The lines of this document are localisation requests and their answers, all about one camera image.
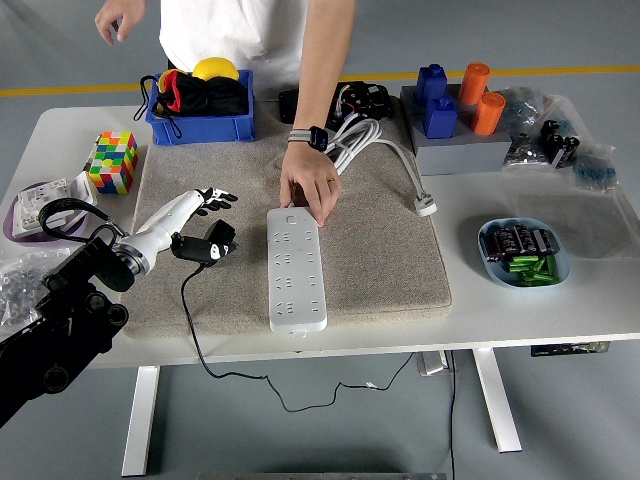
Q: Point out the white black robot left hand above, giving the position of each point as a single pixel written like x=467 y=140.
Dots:
x=160 y=230

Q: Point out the person's right hand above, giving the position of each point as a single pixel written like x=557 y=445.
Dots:
x=122 y=12

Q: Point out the person's left hand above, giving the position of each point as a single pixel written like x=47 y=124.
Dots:
x=310 y=177

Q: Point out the black plug adapter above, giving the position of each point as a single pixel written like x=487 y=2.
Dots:
x=222 y=232

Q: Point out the white power strip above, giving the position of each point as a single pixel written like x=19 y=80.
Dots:
x=295 y=280

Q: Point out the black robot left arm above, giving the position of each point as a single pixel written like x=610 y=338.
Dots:
x=75 y=310

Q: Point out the person's left forearm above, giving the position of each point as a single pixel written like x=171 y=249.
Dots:
x=322 y=65

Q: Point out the wristwatch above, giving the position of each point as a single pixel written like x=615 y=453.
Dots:
x=317 y=137

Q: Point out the colourful puzzle cube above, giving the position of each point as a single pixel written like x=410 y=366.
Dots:
x=112 y=160

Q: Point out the black electronic device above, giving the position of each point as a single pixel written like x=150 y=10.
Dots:
x=365 y=100

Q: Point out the grey-brown mat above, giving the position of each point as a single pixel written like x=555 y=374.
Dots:
x=375 y=250

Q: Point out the person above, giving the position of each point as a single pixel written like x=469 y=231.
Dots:
x=225 y=30

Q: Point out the yellow ball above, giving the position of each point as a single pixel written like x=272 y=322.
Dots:
x=215 y=69

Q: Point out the blue plastic bin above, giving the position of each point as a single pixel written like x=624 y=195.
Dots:
x=210 y=130

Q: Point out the blue block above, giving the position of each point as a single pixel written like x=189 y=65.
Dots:
x=440 y=120
x=431 y=82

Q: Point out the clear bag of small parts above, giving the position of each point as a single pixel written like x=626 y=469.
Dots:
x=20 y=280

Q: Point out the purple disc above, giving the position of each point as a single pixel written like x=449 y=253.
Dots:
x=10 y=235

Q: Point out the grey block base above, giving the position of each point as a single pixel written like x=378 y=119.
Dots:
x=460 y=155

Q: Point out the orange cylinder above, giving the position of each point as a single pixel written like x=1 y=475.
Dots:
x=489 y=115
x=472 y=82

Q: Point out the white table leg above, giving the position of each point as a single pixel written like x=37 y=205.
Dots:
x=142 y=425
x=495 y=400

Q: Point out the bag of metal screws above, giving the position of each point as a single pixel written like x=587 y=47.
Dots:
x=522 y=152

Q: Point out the bag of blue parts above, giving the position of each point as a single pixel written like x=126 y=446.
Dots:
x=595 y=172
x=525 y=107

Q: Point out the green battery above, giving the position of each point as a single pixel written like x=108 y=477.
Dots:
x=525 y=262
x=532 y=271
x=551 y=266
x=535 y=280

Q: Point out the bag of black capacitors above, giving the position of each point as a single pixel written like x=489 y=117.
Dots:
x=560 y=142

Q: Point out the large clear plastic bag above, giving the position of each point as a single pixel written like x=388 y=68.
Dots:
x=575 y=220

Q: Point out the light blue dish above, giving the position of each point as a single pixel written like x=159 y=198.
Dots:
x=562 y=270

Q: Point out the black table control panel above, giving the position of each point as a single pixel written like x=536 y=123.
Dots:
x=550 y=351

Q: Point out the white wall socket box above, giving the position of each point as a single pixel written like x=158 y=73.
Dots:
x=35 y=210

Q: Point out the silver bracket under table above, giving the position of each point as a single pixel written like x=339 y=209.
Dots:
x=430 y=362

